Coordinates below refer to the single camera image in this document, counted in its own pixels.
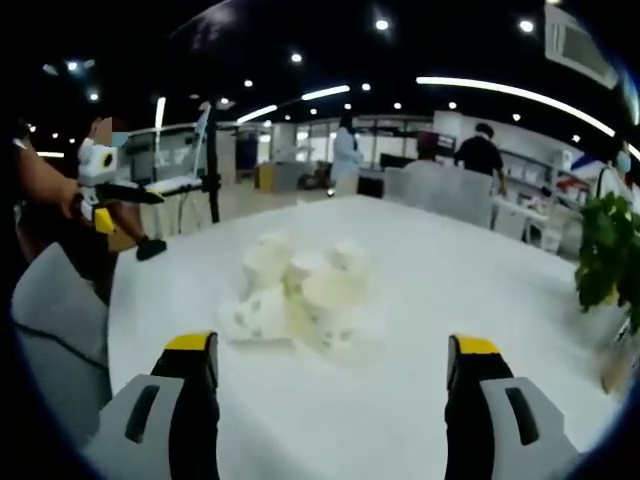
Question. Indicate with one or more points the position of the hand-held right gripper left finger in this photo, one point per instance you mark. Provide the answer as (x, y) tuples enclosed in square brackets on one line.
[(150, 425)]

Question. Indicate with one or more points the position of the dotted white paper cup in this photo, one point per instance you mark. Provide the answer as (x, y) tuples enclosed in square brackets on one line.
[(255, 315)]

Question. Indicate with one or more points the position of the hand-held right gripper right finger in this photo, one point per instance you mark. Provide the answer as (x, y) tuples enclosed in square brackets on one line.
[(500, 430)]

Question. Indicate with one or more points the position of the long ceiling light strip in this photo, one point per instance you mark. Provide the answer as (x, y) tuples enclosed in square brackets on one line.
[(515, 95)]

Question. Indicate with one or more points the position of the yellow box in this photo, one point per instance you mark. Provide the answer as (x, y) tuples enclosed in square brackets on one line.
[(265, 177)]

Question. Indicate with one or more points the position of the ceiling air vent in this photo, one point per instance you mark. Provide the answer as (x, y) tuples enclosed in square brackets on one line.
[(580, 45)]

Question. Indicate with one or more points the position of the short ceiling light strip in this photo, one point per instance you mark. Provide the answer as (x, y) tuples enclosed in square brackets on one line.
[(256, 114), (325, 92)]

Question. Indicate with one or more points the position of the green leafy plant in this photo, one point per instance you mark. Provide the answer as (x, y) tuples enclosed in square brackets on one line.
[(607, 250)]

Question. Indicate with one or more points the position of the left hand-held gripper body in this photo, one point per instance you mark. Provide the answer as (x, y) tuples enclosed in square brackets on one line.
[(92, 167)]

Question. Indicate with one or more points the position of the person's left hand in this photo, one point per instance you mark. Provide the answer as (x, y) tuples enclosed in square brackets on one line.
[(71, 200)]

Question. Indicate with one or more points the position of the white table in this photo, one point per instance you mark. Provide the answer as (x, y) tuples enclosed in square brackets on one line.
[(400, 400)]

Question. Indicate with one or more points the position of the black tripod stand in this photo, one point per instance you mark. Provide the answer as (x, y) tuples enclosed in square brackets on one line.
[(213, 165)]

